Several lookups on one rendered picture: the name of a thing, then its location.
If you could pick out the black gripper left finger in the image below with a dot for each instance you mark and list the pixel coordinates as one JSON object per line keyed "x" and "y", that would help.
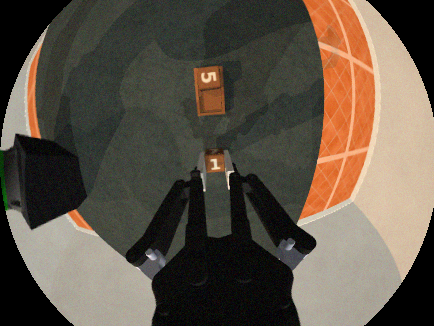
{"x": 148, "y": 253}

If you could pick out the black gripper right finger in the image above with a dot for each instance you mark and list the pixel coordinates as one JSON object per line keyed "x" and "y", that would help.
{"x": 295, "y": 244}

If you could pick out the orange cube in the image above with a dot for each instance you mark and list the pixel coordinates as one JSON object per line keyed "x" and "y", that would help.
{"x": 208, "y": 78}
{"x": 214, "y": 160}

